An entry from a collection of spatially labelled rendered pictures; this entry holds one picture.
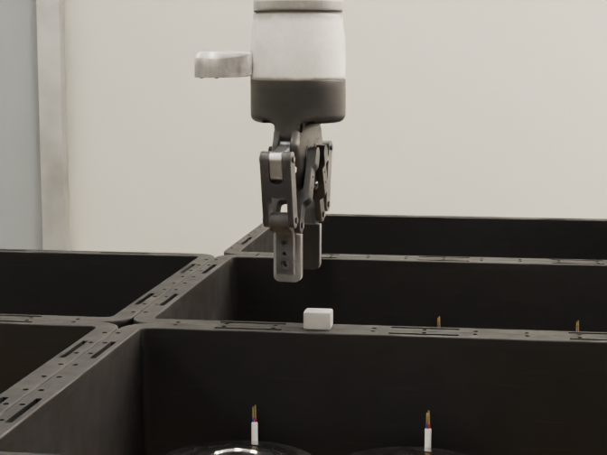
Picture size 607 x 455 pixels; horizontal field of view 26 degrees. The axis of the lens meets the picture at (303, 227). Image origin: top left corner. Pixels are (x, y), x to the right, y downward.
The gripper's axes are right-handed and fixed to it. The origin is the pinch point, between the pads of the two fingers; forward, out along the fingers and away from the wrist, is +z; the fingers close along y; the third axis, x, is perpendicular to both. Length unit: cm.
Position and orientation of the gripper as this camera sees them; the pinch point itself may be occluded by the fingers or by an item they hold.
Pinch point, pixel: (298, 255)
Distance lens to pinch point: 105.3
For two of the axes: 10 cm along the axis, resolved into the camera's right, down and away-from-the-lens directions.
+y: 2.5, -1.3, 9.6
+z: 0.0, 9.9, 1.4
